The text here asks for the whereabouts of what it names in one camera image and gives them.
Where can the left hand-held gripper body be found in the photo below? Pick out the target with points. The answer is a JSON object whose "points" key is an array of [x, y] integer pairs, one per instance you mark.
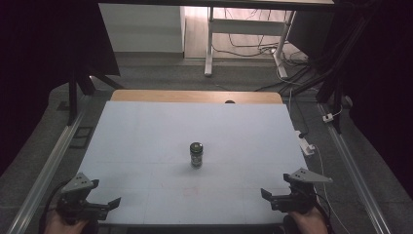
{"points": [[76, 186]]}

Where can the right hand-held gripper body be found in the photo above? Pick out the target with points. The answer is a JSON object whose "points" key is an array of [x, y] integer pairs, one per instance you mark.
{"points": [[307, 176]]}

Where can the person's left hand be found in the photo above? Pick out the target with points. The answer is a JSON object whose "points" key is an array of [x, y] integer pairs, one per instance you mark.
{"points": [[60, 225]]}

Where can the person's right hand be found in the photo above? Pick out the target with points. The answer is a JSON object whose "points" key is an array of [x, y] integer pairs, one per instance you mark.
{"points": [[308, 223]]}

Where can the white power strip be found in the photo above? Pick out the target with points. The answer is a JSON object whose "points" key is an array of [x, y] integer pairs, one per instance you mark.
{"points": [[305, 146]]}

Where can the small white adapter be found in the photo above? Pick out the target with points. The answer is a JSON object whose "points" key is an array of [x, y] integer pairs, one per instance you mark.
{"points": [[328, 117]]}

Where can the white table mat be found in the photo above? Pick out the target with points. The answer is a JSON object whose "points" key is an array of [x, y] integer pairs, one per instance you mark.
{"points": [[162, 146]]}

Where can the dark glass jar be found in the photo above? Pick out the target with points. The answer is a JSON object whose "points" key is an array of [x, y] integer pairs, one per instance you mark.
{"points": [[196, 156]]}

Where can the black metal stand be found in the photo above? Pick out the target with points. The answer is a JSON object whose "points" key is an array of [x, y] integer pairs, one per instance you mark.
{"points": [[72, 97], [334, 87]]}

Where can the black table grommet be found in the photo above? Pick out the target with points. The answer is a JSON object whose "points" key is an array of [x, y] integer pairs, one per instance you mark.
{"points": [[230, 101]]}

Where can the black curtain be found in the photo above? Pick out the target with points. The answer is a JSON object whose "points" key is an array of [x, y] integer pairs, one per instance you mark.
{"points": [[39, 48], [389, 81]]}

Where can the white cabinet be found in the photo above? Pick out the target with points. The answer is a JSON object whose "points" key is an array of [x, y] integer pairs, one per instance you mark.
{"points": [[142, 29]]}

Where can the aluminium rail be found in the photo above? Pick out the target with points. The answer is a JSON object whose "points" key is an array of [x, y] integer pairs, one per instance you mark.
{"points": [[48, 172], [352, 170]]}

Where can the white desk frame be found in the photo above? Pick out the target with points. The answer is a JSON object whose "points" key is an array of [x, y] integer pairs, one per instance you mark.
{"points": [[246, 26]]}

